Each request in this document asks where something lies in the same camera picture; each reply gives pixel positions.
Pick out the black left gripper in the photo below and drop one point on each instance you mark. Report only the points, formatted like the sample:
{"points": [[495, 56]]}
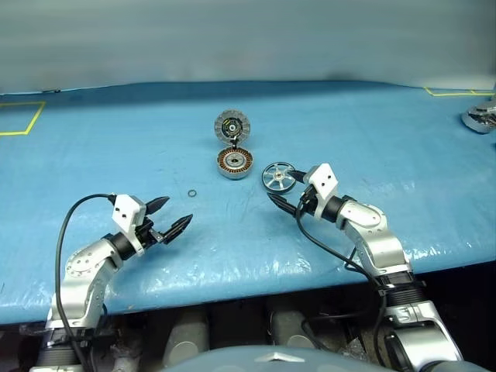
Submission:
{"points": [[148, 233]]}

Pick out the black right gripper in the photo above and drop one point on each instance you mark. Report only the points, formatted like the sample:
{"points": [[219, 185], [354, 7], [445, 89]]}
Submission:
{"points": [[308, 202]]}

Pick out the silver spoked motor rotor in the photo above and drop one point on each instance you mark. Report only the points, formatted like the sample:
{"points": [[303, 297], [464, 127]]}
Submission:
{"points": [[278, 177]]}

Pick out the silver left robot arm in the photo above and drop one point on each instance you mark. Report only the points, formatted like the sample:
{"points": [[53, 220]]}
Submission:
{"points": [[85, 267]]}

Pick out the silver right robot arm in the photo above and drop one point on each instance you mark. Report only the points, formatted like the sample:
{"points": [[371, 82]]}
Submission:
{"points": [[372, 236]]}

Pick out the grey motor housing copper windings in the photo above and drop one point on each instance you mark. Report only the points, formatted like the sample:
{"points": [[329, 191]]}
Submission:
{"points": [[234, 173]]}

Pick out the blue table cover sheet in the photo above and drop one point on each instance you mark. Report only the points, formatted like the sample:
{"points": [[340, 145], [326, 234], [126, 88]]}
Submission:
{"points": [[116, 155]]}

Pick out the grey rounded cylinder shape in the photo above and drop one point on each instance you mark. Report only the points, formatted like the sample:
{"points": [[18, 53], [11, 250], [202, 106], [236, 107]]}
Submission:
{"points": [[186, 337], [292, 327]]}

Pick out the small black edge clip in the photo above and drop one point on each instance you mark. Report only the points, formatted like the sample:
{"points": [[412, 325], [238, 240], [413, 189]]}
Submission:
{"points": [[51, 91]]}

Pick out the shiny chrome metal object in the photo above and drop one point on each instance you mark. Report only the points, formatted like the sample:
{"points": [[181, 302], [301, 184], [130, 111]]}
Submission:
{"points": [[478, 118]]}

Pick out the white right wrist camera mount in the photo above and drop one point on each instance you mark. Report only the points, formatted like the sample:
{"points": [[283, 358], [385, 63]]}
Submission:
{"points": [[323, 180]]}

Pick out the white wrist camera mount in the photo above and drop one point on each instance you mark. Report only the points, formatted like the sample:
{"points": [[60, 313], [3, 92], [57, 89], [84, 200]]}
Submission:
{"points": [[323, 180], [126, 211]]}

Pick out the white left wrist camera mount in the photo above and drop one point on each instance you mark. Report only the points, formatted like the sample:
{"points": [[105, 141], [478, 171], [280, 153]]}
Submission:
{"points": [[126, 211]]}

